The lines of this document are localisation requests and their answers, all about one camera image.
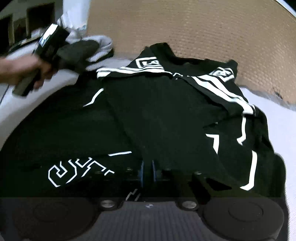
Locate woven rattan headboard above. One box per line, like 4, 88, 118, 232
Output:
87, 0, 295, 103

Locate white woven bed cover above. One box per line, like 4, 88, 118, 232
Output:
1, 70, 295, 240

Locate dark grey folded garment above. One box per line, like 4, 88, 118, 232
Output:
57, 40, 114, 73

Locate person's left hand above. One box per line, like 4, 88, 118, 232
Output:
0, 54, 57, 89

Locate light grey folded garment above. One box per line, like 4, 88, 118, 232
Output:
57, 15, 112, 63

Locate black shirt with white print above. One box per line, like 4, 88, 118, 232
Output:
1, 43, 285, 198

